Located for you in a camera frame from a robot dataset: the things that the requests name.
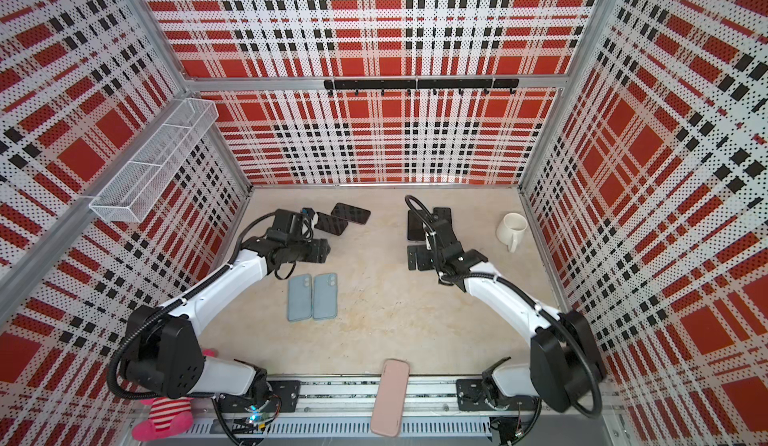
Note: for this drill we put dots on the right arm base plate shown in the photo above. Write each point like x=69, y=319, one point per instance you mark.
x=475, y=395

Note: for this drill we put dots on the pink plush toy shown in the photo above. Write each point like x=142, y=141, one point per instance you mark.
x=166, y=418

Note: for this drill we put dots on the aluminium front rail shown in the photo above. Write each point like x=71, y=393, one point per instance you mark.
x=341, y=406

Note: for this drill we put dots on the pink phone case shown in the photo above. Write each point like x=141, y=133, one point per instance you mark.
x=386, y=419

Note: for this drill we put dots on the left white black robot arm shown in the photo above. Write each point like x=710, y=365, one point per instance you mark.
x=160, y=355

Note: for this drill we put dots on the white wire mesh basket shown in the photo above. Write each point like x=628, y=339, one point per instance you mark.
x=134, y=190

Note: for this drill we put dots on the black hook rail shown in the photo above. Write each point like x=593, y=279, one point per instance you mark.
x=424, y=84

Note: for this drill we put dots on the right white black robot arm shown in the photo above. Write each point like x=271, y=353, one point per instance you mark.
x=565, y=365

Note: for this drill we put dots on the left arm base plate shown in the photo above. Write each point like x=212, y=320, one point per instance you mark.
x=268, y=397

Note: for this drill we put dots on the light blue case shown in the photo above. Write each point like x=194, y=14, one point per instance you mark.
x=299, y=298
x=325, y=296

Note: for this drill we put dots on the black phone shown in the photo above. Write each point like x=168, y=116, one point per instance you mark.
x=444, y=213
x=351, y=213
x=415, y=227
x=330, y=224

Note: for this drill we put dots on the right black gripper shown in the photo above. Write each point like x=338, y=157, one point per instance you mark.
x=422, y=257

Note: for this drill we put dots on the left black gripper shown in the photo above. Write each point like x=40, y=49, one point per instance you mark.
x=319, y=251

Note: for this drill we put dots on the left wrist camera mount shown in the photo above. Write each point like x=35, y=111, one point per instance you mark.
x=309, y=213

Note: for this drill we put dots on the white ceramic mug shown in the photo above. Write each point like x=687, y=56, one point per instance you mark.
x=511, y=230

